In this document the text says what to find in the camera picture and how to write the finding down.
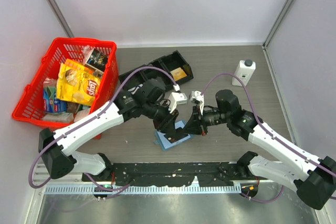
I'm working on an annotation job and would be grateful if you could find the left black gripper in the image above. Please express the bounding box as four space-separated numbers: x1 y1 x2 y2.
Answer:
142 99 179 134

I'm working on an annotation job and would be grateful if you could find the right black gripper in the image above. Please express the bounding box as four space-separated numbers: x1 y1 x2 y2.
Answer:
182 103 230 135

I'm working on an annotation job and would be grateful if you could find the grey VIP card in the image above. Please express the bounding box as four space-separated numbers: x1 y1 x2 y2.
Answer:
164 127 189 143

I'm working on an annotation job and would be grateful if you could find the blue leather card holder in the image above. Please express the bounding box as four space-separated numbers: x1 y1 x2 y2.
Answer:
154 130 193 151

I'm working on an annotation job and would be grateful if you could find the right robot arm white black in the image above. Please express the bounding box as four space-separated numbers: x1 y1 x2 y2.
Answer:
176 89 335 210

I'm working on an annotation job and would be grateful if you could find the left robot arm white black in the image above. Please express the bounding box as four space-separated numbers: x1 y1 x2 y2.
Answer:
38 79 176 181

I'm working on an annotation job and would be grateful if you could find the black three-compartment organizer tray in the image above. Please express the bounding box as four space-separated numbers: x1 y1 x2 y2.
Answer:
124 50 194 91

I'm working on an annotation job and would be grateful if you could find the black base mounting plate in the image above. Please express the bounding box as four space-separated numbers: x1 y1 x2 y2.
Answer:
92 162 256 187

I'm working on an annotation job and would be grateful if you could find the white bottle grey cap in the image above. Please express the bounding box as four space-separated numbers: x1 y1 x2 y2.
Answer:
234 59 256 86

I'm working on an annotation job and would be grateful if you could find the black snack box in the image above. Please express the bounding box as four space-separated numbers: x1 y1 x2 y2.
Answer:
83 48 108 74

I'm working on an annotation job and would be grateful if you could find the yellow Lays chips bag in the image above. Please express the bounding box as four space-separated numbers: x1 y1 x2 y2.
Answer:
56 59 101 106

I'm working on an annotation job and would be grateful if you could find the blue packaged item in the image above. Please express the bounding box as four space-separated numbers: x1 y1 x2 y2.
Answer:
43 86 67 114

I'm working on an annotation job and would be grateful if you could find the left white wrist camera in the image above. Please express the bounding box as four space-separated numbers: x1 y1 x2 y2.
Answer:
168 92 188 114

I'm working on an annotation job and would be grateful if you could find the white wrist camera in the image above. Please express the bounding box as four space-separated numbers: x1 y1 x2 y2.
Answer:
189 91 204 115
168 92 188 114

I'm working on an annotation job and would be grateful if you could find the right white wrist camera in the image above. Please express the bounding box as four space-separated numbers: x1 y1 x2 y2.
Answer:
189 91 204 115

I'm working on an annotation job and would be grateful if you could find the aluminium rail frame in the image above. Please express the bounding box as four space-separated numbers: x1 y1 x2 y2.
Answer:
33 161 321 196

